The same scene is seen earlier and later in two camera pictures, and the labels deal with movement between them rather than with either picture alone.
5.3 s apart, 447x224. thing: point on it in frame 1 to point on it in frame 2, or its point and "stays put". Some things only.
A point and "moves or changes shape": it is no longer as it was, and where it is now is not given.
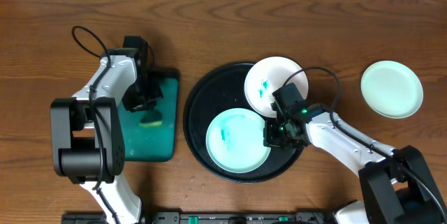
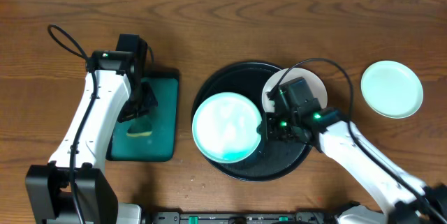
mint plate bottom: [235, 141] moves or changes shape
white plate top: [267, 76] to [314, 83]
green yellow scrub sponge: [154, 118] to [140, 126]
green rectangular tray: [156, 144] stays put
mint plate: [392, 88] stays put
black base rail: [210, 218] stays put
